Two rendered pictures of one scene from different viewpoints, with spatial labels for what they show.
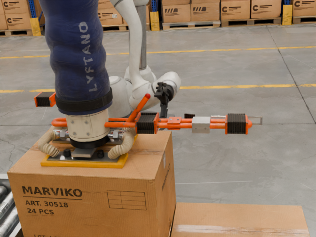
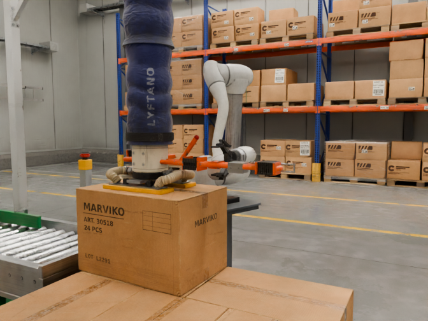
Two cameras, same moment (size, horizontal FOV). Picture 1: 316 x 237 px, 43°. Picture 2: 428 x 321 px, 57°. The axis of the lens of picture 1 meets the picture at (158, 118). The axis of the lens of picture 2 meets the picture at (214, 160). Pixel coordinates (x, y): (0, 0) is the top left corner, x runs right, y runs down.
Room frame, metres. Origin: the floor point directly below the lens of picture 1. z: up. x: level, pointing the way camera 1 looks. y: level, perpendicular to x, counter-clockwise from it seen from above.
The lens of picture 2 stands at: (-0.21, -0.57, 1.25)
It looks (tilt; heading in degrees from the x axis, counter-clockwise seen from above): 5 degrees down; 18
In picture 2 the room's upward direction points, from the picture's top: straight up
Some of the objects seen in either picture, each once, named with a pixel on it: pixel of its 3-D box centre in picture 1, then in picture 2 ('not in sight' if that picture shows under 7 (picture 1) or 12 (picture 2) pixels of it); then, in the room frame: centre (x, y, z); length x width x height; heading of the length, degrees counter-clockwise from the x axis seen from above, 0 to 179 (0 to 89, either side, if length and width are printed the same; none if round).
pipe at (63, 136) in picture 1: (90, 136); (150, 174); (1.50, 0.29, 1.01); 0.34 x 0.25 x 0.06; 78
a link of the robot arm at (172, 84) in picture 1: (167, 90); (235, 156); (1.80, -0.06, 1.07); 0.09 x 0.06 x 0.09; 78
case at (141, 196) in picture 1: (100, 189); (153, 228); (1.49, 0.28, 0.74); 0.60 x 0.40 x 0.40; 77
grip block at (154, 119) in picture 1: (147, 122); (194, 163); (1.45, 0.04, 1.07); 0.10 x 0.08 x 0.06; 168
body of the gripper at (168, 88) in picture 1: (164, 96); (229, 158); (1.73, -0.04, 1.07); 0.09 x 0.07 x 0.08; 168
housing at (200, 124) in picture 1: (201, 124); (237, 167); (1.40, -0.17, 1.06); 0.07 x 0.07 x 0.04; 78
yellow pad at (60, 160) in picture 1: (83, 155); (137, 185); (1.40, 0.31, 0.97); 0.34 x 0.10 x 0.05; 78
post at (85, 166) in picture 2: not in sight; (87, 229); (2.15, 1.12, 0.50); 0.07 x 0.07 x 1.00; 80
